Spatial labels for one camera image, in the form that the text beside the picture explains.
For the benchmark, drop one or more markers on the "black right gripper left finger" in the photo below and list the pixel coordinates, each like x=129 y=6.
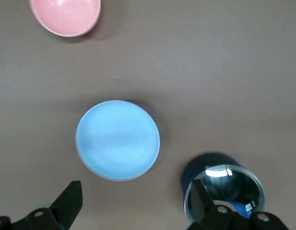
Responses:
x=59 y=212

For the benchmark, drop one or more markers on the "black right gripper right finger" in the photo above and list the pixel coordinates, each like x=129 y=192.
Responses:
x=224 y=215

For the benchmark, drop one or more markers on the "pink bowl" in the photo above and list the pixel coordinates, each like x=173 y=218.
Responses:
x=66 y=14

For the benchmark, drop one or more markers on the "light blue plate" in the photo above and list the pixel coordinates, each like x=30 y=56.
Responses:
x=117 y=140

